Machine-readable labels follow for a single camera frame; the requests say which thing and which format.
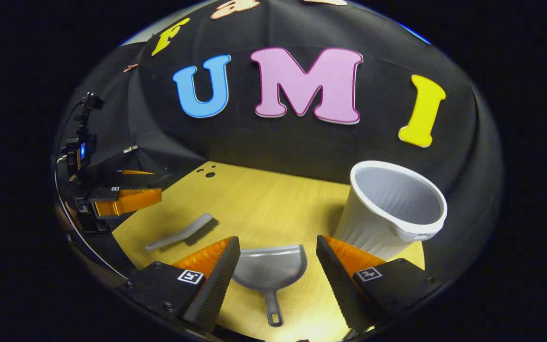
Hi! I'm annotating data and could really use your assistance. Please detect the white ribbed garbage bin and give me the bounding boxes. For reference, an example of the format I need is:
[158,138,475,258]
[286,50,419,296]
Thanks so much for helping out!
[333,160,448,261]

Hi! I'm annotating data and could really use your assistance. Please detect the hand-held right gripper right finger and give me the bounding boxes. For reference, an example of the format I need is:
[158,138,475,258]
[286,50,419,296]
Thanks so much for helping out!
[315,235,445,332]

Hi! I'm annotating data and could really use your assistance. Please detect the wooden desktop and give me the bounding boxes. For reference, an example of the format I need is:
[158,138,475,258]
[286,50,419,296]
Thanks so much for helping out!
[112,161,426,342]

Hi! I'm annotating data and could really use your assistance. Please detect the grey plastic dustpan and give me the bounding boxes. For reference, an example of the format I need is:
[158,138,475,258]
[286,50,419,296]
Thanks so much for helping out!
[232,244,308,327]

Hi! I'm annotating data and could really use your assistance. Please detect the small grey broom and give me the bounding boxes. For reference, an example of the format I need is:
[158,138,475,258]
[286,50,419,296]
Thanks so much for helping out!
[145,213,217,251]

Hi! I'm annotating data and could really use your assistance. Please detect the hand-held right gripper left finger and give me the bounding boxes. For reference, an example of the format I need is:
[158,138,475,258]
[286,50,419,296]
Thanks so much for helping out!
[117,236,241,333]

